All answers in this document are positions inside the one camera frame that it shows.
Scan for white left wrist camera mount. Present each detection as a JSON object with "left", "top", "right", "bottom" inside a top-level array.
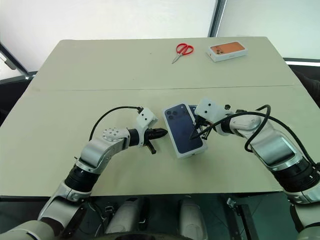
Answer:
[{"left": 135, "top": 107, "right": 159, "bottom": 131}]

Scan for grey rounded robot leg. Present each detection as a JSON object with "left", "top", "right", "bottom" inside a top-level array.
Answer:
[
  {"left": 104, "top": 197, "right": 151, "bottom": 236},
  {"left": 178, "top": 198, "right": 208, "bottom": 240}
]

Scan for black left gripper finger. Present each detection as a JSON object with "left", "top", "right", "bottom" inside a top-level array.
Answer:
[
  {"left": 150, "top": 128, "right": 168, "bottom": 140},
  {"left": 146, "top": 139, "right": 158, "bottom": 155}
]

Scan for white box orange phone print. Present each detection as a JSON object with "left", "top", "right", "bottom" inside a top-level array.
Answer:
[{"left": 205, "top": 41, "right": 249, "bottom": 64}]

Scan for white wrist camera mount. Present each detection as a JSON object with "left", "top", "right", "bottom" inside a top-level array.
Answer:
[
  {"left": 194, "top": 97, "right": 228, "bottom": 125},
  {"left": 135, "top": 107, "right": 159, "bottom": 131}
]

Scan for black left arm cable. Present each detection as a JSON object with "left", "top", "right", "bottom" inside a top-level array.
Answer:
[{"left": 89, "top": 106, "right": 144, "bottom": 141}]

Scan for dark window frame post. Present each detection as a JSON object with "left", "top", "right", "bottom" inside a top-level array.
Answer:
[{"left": 207, "top": 0, "right": 228, "bottom": 38}]

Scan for black metal bracket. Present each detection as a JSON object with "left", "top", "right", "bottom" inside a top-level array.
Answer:
[{"left": 226, "top": 197, "right": 261, "bottom": 240}]

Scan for white box blue phone print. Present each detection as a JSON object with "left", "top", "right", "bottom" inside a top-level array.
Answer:
[{"left": 163, "top": 101, "right": 209, "bottom": 160}]

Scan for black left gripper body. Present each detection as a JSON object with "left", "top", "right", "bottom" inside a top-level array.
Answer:
[{"left": 142, "top": 128, "right": 154, "bottom": 147}]

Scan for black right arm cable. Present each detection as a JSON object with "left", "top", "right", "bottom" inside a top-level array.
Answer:
[{"left": 211, "top": 104, "right": 320, "bottom": 173}]

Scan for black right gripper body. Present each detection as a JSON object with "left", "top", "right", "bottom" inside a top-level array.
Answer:
[{"left": 194, "top": 115, "right": 214, "bottom": 132}]

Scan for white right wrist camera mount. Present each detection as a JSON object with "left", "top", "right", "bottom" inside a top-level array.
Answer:
[{"left": 194, "top": 97, "right": 228, "bottom": 125}]

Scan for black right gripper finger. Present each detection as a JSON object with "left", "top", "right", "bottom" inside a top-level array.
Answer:
[
  {"left": 201, "top": 125, "right": 215, "bottom": 141},
  {"left": 189, "top": 121, "right": 202, "bottom": 141}
]

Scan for dark blue smartphone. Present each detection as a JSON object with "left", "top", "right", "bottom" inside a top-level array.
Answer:
[{"left": 187, "top": 104, "right": 201, "bottom": 119}]

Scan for red handled scissors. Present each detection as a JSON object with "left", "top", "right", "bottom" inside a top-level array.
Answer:
[{"left": 171, "top": 42, "right": 195, "bottom": 65}]

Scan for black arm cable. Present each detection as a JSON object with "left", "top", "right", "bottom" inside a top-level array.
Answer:
[
  {"left": 211, "top": 104, "right": 320, "bottom": 173},
  {"left": 89, "top": 106, "right": 144, "bottom": 141}
]

